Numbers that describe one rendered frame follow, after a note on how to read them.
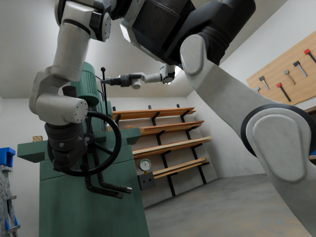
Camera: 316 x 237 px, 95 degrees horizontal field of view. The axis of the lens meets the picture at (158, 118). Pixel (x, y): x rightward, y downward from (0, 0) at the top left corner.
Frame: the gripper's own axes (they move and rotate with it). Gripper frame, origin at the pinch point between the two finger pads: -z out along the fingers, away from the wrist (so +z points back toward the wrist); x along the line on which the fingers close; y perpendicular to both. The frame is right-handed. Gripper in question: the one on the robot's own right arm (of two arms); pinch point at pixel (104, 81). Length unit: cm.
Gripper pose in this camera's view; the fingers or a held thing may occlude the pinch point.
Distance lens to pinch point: 116.4
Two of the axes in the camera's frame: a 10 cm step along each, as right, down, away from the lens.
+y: -0.3, 9.4, 3.3
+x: 4.2, 3.1, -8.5
